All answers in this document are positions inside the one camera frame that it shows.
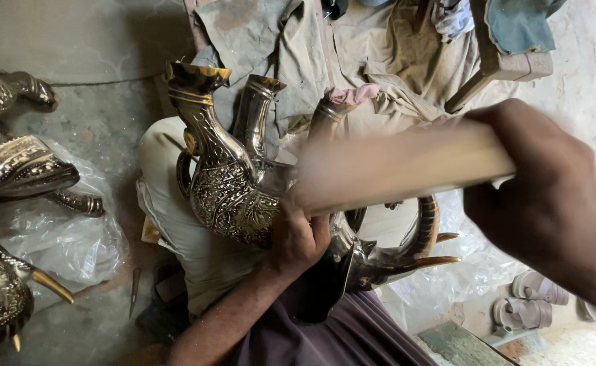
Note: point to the small orange packet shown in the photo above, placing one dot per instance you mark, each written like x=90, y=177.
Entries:
x=150, y=231

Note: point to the blue cloth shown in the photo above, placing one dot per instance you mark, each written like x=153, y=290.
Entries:
x=521, y=25

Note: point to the person's right fingers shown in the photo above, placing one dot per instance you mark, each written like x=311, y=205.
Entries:
x=491, y=113

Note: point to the wooden stick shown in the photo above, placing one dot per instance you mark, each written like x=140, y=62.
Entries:
x=405, y=162

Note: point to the green wooden board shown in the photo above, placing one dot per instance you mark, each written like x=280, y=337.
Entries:
x=460, y=348

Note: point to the wooden stool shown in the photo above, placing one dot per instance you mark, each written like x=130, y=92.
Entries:
x=501, y=66

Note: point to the clear plastic sheet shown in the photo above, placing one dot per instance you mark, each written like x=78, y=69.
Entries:
x=460, y=264

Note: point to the white striped cloth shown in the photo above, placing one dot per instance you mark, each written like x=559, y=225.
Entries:
x=453, y=18

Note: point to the white sandal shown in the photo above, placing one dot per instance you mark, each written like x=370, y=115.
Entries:
x=524, y=312
x=539, y=287

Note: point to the grey floor mat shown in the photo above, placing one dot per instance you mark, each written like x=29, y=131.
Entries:
x=74, y=35

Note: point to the person's right hand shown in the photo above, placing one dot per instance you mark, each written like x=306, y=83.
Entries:
x=547, y=193

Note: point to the pink cloth scrap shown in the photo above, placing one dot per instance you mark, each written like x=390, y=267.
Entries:
x=351, y=94

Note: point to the person's purple shirt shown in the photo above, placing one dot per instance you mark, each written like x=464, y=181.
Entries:
x=338, y=330

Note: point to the black object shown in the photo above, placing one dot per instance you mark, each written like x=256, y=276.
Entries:
x=336, y=7

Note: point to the clear plastic bag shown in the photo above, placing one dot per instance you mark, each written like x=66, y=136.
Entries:
x=74, y=239

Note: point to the person's left hand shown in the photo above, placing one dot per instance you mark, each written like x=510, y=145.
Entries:
x=293, y=244

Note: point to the metal chisel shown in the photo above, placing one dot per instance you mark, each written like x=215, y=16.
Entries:
x=135, y=289

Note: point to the person's beige trouser leg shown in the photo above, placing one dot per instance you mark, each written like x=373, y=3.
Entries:
x=196, y=254

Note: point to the beige dusty cloth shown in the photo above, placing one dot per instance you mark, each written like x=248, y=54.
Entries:
x=303, y=56

